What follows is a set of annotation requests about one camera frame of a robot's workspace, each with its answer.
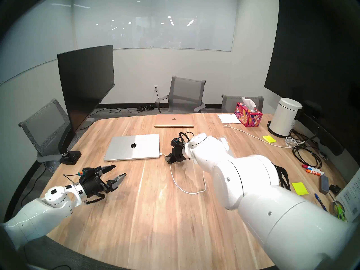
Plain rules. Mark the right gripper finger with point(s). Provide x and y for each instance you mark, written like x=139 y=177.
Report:
x=170 y=161
x=169 y=155

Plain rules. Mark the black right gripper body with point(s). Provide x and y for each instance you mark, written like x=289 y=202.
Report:
x=178 y=154

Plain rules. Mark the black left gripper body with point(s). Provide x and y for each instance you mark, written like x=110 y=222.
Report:
x=94 y=185

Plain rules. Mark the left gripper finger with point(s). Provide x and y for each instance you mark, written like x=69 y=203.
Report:
x=116 y=181
x=106 y=168

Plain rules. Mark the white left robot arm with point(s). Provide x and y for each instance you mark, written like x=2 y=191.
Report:
x=36 y=213

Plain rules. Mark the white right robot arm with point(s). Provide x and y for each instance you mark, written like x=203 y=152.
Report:
x=253 y=182

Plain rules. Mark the silver MacBook laptop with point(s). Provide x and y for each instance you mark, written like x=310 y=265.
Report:
x=126 y=152

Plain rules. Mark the gold MacBook laptop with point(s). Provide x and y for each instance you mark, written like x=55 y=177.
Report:
x=168 y=121

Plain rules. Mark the black curved desk monitor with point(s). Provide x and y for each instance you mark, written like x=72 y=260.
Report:
x=84 y=83

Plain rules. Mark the white power adapter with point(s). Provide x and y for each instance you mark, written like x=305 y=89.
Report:
x=225 y=141

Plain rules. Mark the white paper napkin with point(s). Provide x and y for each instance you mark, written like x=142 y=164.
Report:
x=229 y=119

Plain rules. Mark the grey mesh chair with armrests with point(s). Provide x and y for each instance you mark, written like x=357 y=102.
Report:
x=185 y=89

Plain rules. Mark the grey mesh armless chair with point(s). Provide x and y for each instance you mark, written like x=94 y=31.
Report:
x=45 y=126

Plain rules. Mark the grey mesh office chair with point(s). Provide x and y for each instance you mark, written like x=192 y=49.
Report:
x=233 y=103

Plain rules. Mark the colourful floral tissue box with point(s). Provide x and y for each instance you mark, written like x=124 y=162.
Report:
x=247 y=117

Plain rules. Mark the small yellow sticky note pad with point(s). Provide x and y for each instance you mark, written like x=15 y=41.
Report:
x=269 y=139

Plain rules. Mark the black plastic laptop stand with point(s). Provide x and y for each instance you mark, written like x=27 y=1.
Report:
x=285 y=176

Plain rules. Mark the white cylindrical bin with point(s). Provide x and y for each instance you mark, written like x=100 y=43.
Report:
x=282 y=117

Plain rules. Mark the large yellow sticky note pad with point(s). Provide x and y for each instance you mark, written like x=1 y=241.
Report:
x=299 y=188

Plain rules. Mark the whiteboard marker orange label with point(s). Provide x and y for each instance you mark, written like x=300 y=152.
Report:
x=315 y=172

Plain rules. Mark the grey whiteboard eraser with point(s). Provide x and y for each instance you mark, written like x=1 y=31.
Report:
x=324 y=185

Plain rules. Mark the blue ballpoint pen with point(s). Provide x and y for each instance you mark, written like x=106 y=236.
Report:
x=320 y=202

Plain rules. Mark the small black clip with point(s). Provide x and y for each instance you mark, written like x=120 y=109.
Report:
x=334 y=189

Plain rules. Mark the green scissors in cup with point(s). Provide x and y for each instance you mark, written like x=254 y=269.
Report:
x=333 y=210

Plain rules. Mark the white printed paper sheet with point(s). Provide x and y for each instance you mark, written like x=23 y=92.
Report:
x=351 y=196

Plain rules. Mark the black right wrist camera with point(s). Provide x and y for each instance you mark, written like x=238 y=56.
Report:
x=175 y=142

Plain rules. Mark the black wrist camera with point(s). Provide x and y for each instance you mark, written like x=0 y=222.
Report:
x=175 y=142
x=87 y=170

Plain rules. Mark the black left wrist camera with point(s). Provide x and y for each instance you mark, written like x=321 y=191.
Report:
x=87 y=170

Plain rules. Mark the wide glass wall whiteboard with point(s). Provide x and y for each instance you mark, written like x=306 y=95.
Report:
x=154 y=19

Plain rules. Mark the frosted glass wall panel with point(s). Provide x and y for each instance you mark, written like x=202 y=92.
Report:
x=36 y=38

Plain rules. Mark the large black wall television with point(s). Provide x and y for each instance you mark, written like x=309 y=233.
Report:
x=315 y=61

